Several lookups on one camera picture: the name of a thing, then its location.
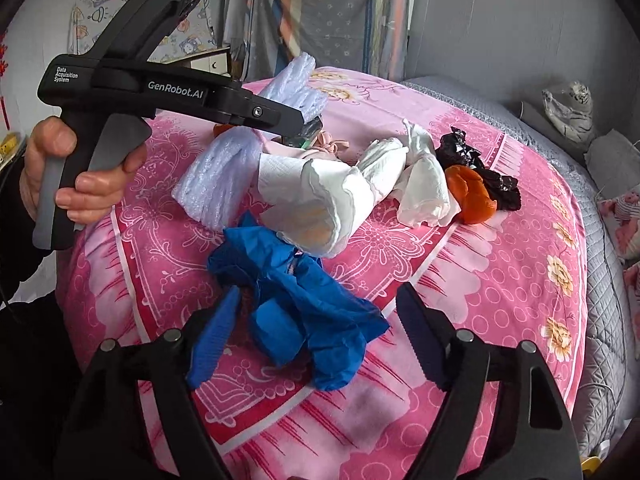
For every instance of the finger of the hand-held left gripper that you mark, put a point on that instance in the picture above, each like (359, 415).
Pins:
(260, 112)

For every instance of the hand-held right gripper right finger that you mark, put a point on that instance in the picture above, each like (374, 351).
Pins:
(417, 340)

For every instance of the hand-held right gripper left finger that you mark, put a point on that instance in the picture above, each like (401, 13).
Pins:
(215, 340)

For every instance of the silver foil packet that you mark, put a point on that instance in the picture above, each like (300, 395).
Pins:
(309, 134)

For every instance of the blue wrapper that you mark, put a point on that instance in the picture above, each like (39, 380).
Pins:
(290, 300)

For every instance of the person's left hand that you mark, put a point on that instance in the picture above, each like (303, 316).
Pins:
(95, 195)

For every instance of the small orange peel piece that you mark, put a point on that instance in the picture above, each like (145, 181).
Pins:
(222, 131)

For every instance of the white drawer cabinet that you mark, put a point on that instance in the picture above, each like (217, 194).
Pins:
(210, 62)

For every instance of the white foam wrap sheet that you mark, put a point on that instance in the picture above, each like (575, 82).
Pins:
(220, 175)

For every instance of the pink cloth pouch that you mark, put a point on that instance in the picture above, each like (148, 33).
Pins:
(327, 146)

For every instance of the pink floral bed sheet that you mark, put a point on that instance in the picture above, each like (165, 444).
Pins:
(450, 270)

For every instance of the white hanging garment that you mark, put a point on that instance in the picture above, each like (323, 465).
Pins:
(237, 20)

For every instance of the large white paper towel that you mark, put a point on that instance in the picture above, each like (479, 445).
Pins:
(310, 195)

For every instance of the red hanging ornament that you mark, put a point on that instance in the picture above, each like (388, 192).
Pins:
(4, 75)

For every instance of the grey patterned hanging quilt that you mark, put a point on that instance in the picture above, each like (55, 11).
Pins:
(330, 15)

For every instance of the small white paper towel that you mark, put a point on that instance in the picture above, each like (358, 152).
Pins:
(425, 185)

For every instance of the black plastic bag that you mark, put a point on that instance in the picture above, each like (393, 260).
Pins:
(460, 150)

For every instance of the grey quilted bedspread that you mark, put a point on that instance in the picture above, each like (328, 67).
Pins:
(470, 97)

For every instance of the yellow plastic object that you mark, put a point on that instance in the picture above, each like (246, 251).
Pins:
(595, 465)

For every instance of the baby print pillow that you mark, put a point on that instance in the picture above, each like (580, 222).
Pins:
(632, 290)
(625, 220)

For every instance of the grey pillow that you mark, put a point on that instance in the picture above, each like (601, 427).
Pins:
(617, 160)
(537, 122)

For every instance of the tiger plush toy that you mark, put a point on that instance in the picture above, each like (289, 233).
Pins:
(570, 110)

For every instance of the cartoon printed wall covering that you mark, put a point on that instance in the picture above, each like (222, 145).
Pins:
(95, 10)

